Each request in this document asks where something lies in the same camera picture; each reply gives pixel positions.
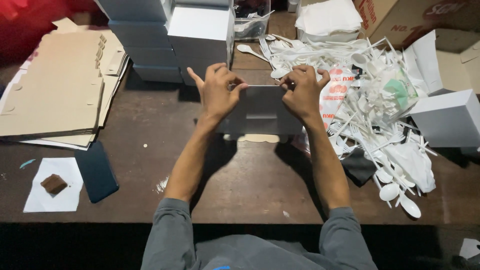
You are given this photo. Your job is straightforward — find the person's left hand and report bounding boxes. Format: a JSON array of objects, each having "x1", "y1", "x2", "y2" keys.
[{"x1": 187, "y1": 62, "x2": 249, "y2": 122}]

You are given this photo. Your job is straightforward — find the person's right hand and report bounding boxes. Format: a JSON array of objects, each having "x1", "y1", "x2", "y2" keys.
[{"x1": 279, "y1": 64, "x2": 331, "y2": 123}]

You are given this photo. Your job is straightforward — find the white folding cardboard box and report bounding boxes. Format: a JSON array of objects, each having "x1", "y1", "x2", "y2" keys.
[{"x1": 217, "y1": 85, "x2": 304, "y2": 144}]

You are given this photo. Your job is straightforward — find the printed plastic bag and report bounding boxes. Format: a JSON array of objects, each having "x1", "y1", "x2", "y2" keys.
[{"x1": 319, "y1": 67, "x2": 357, "y2": 130}]

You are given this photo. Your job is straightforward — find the pile of white plastic cutlery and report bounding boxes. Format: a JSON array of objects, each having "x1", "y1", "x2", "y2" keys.
[{"x1": 236, "y1": 33, "x2": 438, "y2": 219}]

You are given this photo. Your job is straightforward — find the stack of assembled white boxes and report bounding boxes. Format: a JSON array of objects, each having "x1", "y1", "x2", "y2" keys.
[{"x1": 94, "y1": 0, "x2": 235, "y2": 86}]

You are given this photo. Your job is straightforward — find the stack of white napkins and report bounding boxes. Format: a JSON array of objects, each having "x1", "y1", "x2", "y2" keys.
[{"x1": 294, "y1": 0, "x2": 364, "y2": 43}]

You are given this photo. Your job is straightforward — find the clear plastic container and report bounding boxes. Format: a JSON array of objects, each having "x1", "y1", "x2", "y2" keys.
[{"x1": 233, "y1": 0, "x2": 271, "y2": 41}]

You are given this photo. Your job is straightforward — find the black cloth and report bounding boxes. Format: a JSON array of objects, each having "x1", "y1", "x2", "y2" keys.
[{"x1": 340, "y1": 147, "x2": 377, "y2": 188}]

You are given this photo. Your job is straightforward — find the brown cardboard carton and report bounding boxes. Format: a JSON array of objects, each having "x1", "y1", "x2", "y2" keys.
[{"x1": 352, "y1": 0, "x2": 480, "y2": 49}]

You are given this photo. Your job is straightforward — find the dark blue phone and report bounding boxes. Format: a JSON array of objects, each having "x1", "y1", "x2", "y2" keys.
[{"x1": 74, "y1": 141, "x2": 120, "y2": 204}]

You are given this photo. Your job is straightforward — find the assembled white box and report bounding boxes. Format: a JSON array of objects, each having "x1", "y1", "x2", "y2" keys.
[{"x1": 409, "y1": 89, "x2": 480, "y2": 148}]

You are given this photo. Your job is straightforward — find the open white cardboard box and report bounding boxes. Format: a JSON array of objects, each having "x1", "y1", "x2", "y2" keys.
[{"x1": 403, "y1": 28, "x2": 480, "y2": 97}]

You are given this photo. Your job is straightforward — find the person's grey shirt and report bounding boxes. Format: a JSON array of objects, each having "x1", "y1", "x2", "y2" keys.
[{"x1": 140, "y1": 198, "x2": 379, "y2": 270}]

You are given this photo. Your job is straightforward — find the stack of flat cardboard sheets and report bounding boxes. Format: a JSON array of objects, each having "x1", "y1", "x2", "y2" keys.
[{"x1": 0, "y1": 17, "x2": 130, "y2": 151}]

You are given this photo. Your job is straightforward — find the brown cake piece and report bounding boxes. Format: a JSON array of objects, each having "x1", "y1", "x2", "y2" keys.
[{"x1": 40, "y1": 173, "x2": 68, "y2": 195}]

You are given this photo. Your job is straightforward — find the white paper napkin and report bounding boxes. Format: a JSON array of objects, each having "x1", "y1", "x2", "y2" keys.
[{"x1": 23, "y1": 157, "x2": 84, "y2": 213}]

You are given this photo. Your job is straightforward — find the red cloth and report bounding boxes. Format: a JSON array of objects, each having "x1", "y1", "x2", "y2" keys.
[{"x1": 0, "y1": 0, "x2": 100, "y2": 64}]

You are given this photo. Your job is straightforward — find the white paper scrap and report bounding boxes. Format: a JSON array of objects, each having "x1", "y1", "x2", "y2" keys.
[{"x1": 459, "y1": 238, "x2": 480, "y2": 260}]

